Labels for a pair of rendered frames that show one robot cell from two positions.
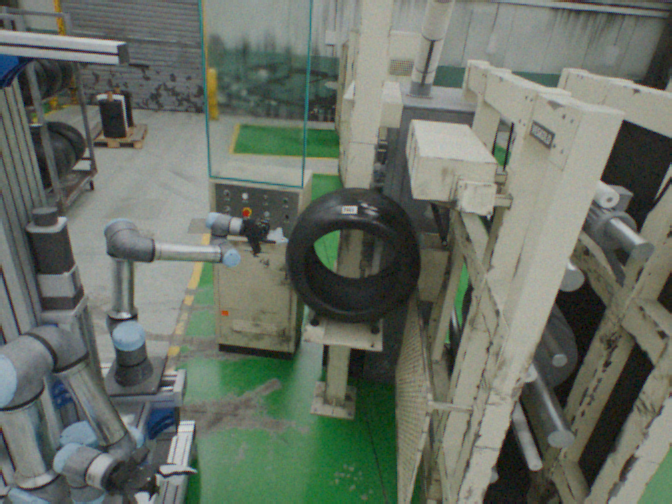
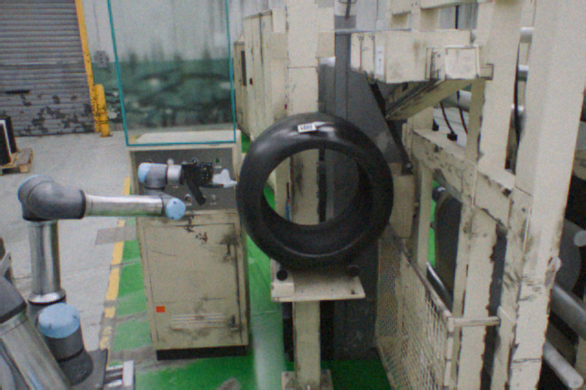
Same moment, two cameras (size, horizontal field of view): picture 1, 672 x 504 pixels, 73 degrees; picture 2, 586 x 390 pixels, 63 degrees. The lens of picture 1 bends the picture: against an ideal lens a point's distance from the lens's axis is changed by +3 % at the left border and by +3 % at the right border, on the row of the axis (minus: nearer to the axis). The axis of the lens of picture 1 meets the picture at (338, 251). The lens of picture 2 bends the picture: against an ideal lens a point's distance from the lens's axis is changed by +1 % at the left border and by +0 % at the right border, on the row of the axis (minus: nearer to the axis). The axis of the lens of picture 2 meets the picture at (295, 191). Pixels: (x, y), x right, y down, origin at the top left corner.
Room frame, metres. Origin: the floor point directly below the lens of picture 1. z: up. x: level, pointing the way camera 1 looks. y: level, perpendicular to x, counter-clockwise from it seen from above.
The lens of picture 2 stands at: (0.01, 0.19, 1.77)
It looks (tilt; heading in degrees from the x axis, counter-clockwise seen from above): 18 degrees down; 354
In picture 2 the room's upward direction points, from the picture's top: 1 degrees counter-clockwise
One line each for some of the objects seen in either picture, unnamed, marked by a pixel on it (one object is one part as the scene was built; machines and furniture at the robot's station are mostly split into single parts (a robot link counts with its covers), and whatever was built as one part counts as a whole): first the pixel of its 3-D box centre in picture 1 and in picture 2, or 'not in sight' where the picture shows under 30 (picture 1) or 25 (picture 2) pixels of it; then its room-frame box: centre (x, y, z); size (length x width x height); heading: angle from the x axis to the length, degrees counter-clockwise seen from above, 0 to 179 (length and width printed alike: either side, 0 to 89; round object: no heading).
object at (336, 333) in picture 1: (345, 322); (314, 276); (1.83, -0.07, 0.80); 0.37 x 0.36 x 0.02; 87
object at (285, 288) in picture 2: (318, 312); (281, 269); (1.84, 0.07, 0.83); 0.36 x 0.09 x 0.06; 177
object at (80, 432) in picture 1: (82, 447); not in sight; (0.94, 0.73, 0.88); 0.13 x 0.12 x 0.14; 165
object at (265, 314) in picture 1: (262, 265); (196, 245); (2.61, 0.51, 0.63); 0.56 x 0.41 x 1.27; 87
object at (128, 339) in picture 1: (129, 341); (60, 329); (1.44, 0.82, 0.88); 0.13 x 0.12 x 0.14; 36
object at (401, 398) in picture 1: (408, 386); (403, 333); (1.59, -0.39, 0.65); 0.90 x 0.02 x 0.70; 177
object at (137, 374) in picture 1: (133, 364); (67, 360); (1.43, 0.82, 0.77); 0.15 x 0.15 x 0.10
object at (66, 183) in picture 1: (34, 117); not in sight; (4.60, 3.21, 0.96); 1.36 x 0.71 x 1.92; 10
